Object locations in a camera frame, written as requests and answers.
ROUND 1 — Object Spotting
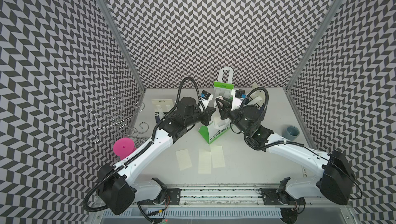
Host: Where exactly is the pink plastic cup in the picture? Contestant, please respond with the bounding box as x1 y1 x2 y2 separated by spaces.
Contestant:
113 137 136 160

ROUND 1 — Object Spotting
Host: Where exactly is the aluminium corner post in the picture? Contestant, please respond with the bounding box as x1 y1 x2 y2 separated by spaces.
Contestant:
95 0 145 92
285 0 344 92

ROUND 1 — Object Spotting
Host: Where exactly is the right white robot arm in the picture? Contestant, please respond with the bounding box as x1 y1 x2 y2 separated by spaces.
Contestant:
215 87 357 205

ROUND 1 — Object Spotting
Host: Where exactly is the white vented cable duct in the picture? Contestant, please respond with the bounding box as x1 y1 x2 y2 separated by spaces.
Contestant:
99 208 282 219

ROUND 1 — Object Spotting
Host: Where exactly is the cream receipt far left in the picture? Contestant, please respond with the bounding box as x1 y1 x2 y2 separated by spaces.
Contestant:
175 149 192 171

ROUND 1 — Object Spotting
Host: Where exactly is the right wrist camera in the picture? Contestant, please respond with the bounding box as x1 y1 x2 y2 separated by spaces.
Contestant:
231 89 246 111

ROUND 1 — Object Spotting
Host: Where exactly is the green white bag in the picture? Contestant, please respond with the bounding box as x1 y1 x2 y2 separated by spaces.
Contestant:
213 66 234 107
199 110 231 145

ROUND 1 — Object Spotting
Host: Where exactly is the navy cream Cheerful bag left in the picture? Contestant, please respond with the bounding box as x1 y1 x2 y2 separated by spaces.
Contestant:
152 99 174 123

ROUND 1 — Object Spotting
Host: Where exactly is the navy cream cheerful bag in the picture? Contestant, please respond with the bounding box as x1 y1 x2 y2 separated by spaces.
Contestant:
245 90 266 109
152 99 174 123

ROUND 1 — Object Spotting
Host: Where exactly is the aluminium corner post right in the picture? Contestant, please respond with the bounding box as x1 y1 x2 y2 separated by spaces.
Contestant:
285 0 344 92

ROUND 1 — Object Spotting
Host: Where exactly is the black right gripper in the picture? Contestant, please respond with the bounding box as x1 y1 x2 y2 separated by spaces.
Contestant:
216 96 250 135

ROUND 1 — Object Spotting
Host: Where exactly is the navy cream Cheerful bag right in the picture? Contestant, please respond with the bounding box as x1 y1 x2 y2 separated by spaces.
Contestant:
245 90 266 109

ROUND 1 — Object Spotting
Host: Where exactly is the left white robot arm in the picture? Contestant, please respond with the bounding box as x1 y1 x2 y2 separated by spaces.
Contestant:
82 77 215 215

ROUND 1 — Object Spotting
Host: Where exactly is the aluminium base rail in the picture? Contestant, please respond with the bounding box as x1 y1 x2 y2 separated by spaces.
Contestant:
98 185 350 209

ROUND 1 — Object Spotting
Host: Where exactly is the cream receipt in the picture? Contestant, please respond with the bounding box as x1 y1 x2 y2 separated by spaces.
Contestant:
198 151 211 174
211 146 225 168
175 149 192 171

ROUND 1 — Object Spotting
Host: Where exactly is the green white bag front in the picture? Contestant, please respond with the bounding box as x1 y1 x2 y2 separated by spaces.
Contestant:
199 110 231 145

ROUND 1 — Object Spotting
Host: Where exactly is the grey blue cup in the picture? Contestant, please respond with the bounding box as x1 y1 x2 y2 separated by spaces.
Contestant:
282 126 300 141

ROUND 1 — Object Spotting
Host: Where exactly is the silver wire stand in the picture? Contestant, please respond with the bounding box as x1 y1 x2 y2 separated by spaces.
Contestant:
84 97 150 145

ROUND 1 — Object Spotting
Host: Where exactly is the aluminium corner post left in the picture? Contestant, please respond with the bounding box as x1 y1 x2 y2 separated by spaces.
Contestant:
95 0 145 92

